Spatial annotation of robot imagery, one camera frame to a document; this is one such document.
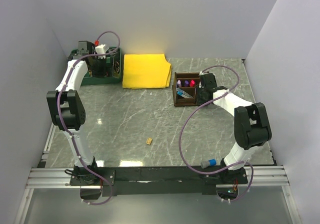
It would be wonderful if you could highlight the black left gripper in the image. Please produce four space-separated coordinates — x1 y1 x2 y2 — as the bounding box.
90 56 119 79

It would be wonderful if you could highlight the blue capped marker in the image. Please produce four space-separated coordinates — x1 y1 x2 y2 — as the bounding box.
177 92 189 98

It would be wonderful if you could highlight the clear blue ballpoint pen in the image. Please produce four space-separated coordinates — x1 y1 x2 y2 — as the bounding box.
176 88 193 99

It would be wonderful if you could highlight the yellow small eraser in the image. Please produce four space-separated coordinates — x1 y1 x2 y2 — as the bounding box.
146 138 153 145

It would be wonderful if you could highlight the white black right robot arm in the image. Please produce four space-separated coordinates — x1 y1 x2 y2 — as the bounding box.
195 72 272 183

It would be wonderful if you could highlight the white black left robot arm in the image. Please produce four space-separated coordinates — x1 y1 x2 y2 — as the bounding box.
46 41 118 185

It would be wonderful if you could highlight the brown dotted rolled tie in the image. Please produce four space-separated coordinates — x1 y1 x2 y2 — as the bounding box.
113 61 121 77

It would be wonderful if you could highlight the green compartment tray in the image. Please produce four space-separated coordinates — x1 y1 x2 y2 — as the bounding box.
68 44 123 86

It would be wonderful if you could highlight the brown wooden desk organizer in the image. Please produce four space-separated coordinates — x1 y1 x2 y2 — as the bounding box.
172 72 201 107

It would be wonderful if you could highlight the yellow folded cloth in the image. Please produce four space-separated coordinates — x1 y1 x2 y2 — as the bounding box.
122 54 172 89

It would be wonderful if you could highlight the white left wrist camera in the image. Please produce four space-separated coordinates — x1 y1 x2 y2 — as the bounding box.
95 44 109 59

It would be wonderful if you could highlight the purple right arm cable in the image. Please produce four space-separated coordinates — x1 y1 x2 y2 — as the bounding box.
178 65 255 203

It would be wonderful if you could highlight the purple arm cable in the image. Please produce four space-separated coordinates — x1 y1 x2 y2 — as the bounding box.
56 30 121 207
178 65 255 203

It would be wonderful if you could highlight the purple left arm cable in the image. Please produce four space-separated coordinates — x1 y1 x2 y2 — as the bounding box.
56 30 121 207

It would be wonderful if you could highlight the aluminium frame rail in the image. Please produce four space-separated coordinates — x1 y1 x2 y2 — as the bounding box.
245 166 290 187

